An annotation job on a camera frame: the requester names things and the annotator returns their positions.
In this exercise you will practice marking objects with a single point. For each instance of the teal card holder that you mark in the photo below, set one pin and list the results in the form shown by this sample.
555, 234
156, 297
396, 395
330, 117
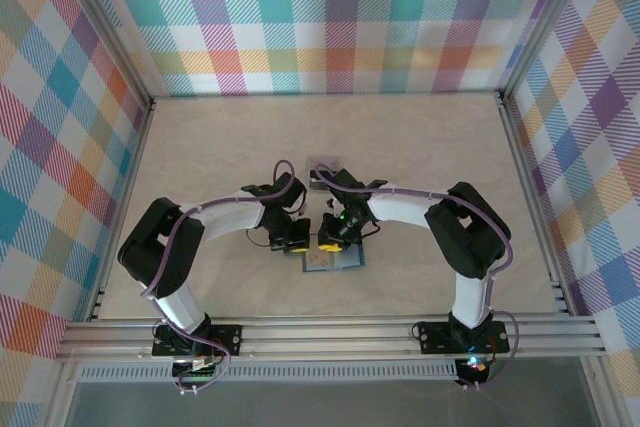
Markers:
352, 259

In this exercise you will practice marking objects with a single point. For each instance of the black credit card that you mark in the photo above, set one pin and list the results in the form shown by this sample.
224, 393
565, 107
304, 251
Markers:
316, 176

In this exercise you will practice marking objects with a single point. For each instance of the grey credit card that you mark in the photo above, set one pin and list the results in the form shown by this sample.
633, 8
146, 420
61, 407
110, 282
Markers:
325, 162

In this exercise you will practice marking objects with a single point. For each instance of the left black-white robot arm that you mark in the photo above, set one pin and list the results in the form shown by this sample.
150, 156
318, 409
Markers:
155, 257

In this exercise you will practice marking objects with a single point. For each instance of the right black-white robot arm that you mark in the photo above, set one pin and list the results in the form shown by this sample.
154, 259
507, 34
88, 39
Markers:
470, 242

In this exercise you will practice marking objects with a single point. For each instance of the pink patterned credit card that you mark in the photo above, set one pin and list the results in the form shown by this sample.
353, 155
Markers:
320, 261

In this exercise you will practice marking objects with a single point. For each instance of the left controller board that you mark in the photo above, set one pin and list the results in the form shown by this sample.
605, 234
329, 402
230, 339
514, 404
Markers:
197, 371

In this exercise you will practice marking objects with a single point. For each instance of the controller board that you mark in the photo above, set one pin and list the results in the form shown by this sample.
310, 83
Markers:
475, 368
197, 371

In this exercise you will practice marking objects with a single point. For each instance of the right controller board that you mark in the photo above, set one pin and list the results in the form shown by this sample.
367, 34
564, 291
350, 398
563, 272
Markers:
475, 368

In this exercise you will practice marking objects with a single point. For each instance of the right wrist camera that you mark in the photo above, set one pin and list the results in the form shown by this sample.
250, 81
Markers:
331, 203

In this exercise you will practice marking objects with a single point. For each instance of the aluminium mounting rail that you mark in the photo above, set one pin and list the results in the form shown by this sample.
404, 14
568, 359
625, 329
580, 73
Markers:
325, 342

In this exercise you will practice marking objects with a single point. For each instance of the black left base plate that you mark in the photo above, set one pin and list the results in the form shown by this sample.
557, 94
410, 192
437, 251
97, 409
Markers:
227, 339

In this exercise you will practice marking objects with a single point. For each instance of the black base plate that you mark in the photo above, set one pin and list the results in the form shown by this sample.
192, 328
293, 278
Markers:
227, 339
437, 337

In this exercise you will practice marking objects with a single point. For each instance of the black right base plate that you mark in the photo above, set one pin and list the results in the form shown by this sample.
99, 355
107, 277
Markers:
437, 337

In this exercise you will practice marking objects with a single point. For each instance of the aluminium side rail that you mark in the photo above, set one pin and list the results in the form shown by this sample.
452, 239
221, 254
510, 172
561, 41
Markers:
132, 172
525, 172

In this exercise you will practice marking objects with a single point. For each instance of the aluminium frame post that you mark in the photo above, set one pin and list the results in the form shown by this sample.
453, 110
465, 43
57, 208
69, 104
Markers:
542, 22
106, 22

